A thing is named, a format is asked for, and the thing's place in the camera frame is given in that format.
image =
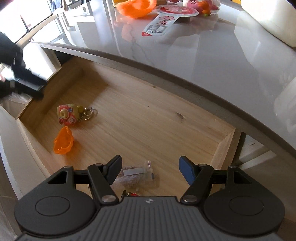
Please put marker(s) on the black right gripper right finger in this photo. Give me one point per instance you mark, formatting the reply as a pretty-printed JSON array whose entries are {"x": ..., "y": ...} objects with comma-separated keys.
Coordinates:
[{"x": 187, "y": 168}]

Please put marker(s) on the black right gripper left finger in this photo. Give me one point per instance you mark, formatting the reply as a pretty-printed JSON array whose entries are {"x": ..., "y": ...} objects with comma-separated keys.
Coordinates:
[{"x": 112, "y": 169}]

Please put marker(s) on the red yellow toy camera keychain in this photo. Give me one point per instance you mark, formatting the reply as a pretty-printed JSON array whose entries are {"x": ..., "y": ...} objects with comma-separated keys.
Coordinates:
[{"x": 71, "y": 114}]

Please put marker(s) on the orange plastic capsule half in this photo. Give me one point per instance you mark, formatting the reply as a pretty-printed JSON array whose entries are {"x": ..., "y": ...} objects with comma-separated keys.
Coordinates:
[{"x": 64, "y": 141}]

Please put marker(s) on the red white paddle package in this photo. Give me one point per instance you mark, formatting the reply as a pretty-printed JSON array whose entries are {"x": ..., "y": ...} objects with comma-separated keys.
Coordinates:
[{"x": 167, "y": 16}]

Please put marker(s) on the clear bag of small items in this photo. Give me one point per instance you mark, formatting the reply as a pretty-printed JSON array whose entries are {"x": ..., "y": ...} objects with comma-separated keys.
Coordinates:
[{"x": 134, "y": 176}]

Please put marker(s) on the wooden drawer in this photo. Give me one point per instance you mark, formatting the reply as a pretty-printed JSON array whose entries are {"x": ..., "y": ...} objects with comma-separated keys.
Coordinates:
[{"x": 133, "y": 119}]

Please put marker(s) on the white pink plush toy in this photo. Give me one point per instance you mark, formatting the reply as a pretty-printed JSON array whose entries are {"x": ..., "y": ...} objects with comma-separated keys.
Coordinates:
[{"x": 204, "y": 7}]

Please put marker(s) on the white tissue box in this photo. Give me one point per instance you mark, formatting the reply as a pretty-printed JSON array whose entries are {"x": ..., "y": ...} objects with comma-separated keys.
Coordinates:
[{"x": 277, "y": 17}]

